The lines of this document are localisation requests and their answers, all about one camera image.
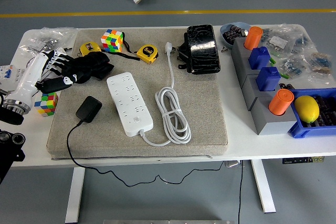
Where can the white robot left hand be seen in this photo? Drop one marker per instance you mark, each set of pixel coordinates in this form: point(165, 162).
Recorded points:
point(34, 72)

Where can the clear bag of blue resistors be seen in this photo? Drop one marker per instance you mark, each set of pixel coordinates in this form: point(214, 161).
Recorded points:
point(294, 66)

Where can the black capacitors pile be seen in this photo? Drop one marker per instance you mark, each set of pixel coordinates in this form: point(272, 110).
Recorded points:
point(233, 33)
point(326, 111)
point(286, 86)

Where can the black cracked glossy case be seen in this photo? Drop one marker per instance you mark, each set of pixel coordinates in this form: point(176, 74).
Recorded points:
point(203, 48)

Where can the black cloth pouch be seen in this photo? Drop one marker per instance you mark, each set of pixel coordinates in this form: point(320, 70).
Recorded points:
point(101, 64)

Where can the grey under-table bracket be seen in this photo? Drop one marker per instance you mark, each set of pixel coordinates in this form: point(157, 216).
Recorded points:
point(233, 164)

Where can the blue bottle-shaped peg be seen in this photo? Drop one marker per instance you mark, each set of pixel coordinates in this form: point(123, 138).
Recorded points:
point(267, 78)
point(259, 57)

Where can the clear bag with white part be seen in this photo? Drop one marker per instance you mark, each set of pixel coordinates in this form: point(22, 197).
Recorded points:
point(279, 41)

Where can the green plastic connector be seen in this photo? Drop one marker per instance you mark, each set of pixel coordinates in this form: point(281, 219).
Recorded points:
point(273, 60)
point(284, 75)

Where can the black table control panel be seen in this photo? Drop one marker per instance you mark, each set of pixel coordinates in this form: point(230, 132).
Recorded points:
point(302, 160)

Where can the white circuit breaker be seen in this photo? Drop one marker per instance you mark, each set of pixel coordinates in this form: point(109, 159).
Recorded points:
point(8, 75)

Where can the blue bowl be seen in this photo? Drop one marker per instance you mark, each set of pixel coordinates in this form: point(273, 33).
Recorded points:
point(223, 31)

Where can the grey-brown fabric mat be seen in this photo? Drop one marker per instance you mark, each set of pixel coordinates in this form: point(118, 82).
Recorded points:
point(204, 108)

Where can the clear bag of metal screws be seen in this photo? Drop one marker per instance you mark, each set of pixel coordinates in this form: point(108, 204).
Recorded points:
point(43, 39)

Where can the small metal clip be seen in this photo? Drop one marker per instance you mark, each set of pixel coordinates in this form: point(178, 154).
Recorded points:
point(224, 49)

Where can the grey socket block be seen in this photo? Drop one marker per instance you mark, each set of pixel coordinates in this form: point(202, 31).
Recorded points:
point(254, 100)
point(249, 83)
point(275, 125)
point(237, 51)

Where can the white-edged rubik's cube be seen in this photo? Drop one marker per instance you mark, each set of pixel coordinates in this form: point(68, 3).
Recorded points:
point(46, 104)

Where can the yellow lemon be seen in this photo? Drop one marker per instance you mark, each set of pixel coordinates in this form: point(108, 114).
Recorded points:
point(307, 108)

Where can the bright rubik's cube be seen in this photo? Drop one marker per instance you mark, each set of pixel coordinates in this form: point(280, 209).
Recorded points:
point(111, 41)

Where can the blue plastic bin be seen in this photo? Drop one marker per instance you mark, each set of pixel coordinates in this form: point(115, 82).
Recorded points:
point(309, 129)

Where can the clear bag of brown parts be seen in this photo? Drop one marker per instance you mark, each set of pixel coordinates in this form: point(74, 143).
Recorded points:
point(321, 62)

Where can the white table leg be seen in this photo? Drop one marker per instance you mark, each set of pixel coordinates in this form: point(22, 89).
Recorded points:
point(263, 187)
point(74, 195)

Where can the orange cylinder peg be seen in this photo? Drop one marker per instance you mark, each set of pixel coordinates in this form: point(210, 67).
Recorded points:
point(253, 37)
point(280, 102)

